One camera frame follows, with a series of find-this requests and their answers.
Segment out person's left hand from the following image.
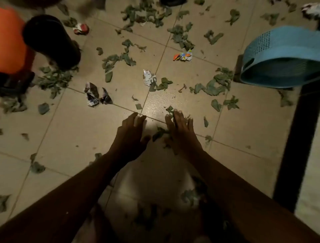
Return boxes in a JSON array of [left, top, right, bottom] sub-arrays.
[[108, 112, 151, 164]]

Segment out person's right hand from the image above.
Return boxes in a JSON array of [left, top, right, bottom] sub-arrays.
[[165, 109, 204, 161]]

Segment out person's right forearm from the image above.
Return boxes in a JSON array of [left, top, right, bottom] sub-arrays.
[[191, 150, 320, 243]]

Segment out person's left forearm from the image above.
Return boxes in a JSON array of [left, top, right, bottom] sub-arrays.
[[0, 153, 120, 243]]

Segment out small dark crumpled wrapper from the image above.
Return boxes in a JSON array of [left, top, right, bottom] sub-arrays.
[[100, 87, 113, 105]]

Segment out person's white garment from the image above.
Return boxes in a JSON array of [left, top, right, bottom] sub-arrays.
[[72, 148, 209, 243]]

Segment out scattered green leaf pieces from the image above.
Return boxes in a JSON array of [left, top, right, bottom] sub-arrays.
[[0, 0, 299, 231]]

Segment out white crumpled paper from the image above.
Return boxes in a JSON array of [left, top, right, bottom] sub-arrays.
[[143, 69, 157, 87]]

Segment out large dark crumpled wrapper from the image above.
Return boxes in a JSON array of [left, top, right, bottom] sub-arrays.
[[84, 82, 100, 107]]

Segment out colourful crumpled wrapper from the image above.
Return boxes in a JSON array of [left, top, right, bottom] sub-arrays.
[[173, 50, 193, 62]]

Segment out red and white crumpled wrapper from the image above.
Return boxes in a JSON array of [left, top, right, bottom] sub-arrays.
[[73, 23, 90, 35]]

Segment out black furniture leg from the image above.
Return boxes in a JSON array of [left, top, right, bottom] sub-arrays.
[[272, 81, 320, 214]]

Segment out blue plastic basket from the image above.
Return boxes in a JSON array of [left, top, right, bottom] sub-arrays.
[[239, 26, 320, 89]]

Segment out black cylindrical container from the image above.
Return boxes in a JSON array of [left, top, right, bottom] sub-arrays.
[[22, 14, 82, 71]]

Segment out black object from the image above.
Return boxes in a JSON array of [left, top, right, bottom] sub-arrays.
[[159, 0, 188, 7]]

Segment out black base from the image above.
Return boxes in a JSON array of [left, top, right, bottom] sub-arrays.
[[0, 71, 35, 97]]

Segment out orange plastic object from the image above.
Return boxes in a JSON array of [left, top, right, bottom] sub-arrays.
[[0, 7, 36, 75]]

